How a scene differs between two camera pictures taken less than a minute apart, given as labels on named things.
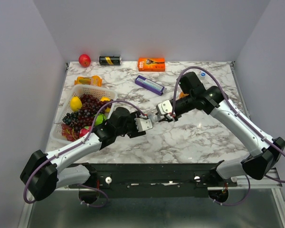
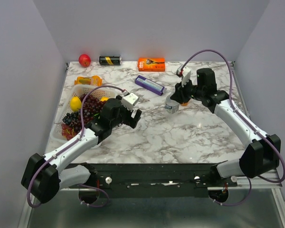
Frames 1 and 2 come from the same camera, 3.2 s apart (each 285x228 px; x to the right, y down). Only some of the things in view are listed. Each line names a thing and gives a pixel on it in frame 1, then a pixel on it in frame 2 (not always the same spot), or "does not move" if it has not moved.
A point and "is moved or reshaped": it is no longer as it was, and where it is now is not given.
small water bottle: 154,118 is moved or reshaped
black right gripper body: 177,115 to 185,93
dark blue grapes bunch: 69,118 does not move
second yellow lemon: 76,104 does not move
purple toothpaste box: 150,85 does not move
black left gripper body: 132,132 to 125,116
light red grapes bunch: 68,132 does not move
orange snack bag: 94,80 does not move
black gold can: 110,60 does not move
